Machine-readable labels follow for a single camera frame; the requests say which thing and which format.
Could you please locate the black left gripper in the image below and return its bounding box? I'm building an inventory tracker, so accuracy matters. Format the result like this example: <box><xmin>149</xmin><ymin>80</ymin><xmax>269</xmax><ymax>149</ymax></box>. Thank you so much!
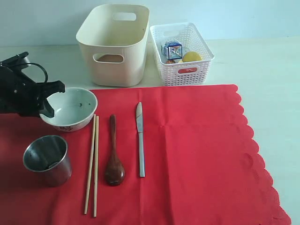
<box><xmin>0</xmin><ymin>67</ymin><xmax>65</xmax><ymax>118</ymax></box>

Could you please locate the white ceramic bowl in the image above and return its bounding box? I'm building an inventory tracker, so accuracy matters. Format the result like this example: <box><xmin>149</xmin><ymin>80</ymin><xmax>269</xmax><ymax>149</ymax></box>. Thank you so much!
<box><xmin>40</xmin><ymin>87</ymin><xmax>98</xmax><ymax>132</ymax></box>

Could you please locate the brown wooden plate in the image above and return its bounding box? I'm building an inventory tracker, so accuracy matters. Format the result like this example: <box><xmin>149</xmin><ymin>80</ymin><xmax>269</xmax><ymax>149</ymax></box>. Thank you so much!
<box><xmin>97</xmin><ymin>54</ymin><xmax>124</xmax><ymax>63</ymax></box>

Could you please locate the orange fried chicken piece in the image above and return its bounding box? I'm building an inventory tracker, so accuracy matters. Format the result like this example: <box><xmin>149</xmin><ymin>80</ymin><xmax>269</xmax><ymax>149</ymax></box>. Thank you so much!
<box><xmin>165</xmin><ymin>60</ymin><xmax>176</xmax><ymax>64</ymax></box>

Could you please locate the blue white milk carton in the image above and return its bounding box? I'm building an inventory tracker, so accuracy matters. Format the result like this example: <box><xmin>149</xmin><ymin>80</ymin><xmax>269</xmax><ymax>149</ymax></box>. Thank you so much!
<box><xmin>161</xmin><ymin>40</ymin><xmax>183</xmax><ymax>60</ymax></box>

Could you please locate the red toy sausage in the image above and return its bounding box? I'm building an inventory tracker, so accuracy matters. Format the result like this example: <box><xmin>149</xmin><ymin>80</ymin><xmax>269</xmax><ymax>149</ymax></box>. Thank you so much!
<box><xmin>178</xmin><ymin>67</ymin><xmax>197</xmax><ymax>74</ymax></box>

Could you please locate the yellow lemon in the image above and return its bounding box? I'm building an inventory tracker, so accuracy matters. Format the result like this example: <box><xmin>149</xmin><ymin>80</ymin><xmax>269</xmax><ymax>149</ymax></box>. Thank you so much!
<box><xmin>182</xmin><ymin>51</ymin><xmax>202</xmax><ymax>62</ymax></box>

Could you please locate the left wooden chopstick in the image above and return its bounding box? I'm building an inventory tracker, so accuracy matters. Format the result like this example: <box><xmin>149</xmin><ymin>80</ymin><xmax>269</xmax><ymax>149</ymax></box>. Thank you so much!
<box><xmin>83</xmin><ymin>114</ymin><xmax>96</xmax><ymax>215</ymax></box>

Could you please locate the wooden chopstick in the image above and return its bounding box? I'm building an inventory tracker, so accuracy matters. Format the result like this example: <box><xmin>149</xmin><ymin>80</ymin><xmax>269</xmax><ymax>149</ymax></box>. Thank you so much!
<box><xmin>83</xmin><ymin>114</ymin><xmax>96</xmax><ymax>215</ymax></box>
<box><xmin>93</xmin><ymin>116</ymin><xmax>99</xmax><ymax>218</ymax></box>

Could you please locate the stainless steel cup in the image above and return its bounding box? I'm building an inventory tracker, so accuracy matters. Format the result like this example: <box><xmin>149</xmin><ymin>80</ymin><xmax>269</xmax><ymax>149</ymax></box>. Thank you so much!
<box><xmin>22</xmin><ymin>135</ymin><xmax>72</xmax><ymax>187</ymax></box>

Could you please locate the right wooden chopstick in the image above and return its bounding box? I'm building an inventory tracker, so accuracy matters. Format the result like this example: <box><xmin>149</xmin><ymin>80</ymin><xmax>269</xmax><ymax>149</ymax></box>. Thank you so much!
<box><xmin>93</xmin><ymin>116</ymin><xmax>99</xmax><ymax>218</ymax></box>

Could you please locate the cream plastic storage bin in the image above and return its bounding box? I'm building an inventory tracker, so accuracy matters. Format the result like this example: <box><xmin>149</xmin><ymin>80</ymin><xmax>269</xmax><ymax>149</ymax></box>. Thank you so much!
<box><xmin>76</xmin><ymin>4</ymin><xmax>150</xmax><ymax>87</ymax></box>

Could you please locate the silver table knife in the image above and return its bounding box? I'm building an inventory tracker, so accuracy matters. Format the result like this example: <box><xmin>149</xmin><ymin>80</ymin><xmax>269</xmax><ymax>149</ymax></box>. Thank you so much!
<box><xmin>136</xmin><ymin>102</ymin><xmax>145</xmax><ymax>178</ymax></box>

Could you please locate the dark wooden spoon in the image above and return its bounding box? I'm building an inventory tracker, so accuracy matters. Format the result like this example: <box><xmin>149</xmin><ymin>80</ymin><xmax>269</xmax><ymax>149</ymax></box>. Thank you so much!
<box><xmin>105</xmin><ymin>114</ymin><xmax>125</xmax><ymax>186</ymax></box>

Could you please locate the white perforated plastic basket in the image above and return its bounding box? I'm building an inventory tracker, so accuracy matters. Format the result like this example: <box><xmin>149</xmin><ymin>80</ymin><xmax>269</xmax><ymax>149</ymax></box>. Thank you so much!
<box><xmin>150</xmin><ymin>22</ymin><xmax>214</xmax><ymax>86</ymax></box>

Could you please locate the red tablecloth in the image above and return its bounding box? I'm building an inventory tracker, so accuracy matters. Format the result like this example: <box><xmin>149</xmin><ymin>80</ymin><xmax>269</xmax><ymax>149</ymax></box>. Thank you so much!
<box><xmin>0</xmin><ymin>84</ymin><xmax>291</xmax><ymax>225</ymax></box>

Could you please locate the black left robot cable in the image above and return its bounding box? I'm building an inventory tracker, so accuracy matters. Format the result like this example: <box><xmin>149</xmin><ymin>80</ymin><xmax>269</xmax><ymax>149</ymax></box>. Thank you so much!
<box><xmin>0</xmin><ymin>51</ymin><xmax>49</xmax><ymax>84</ymax></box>

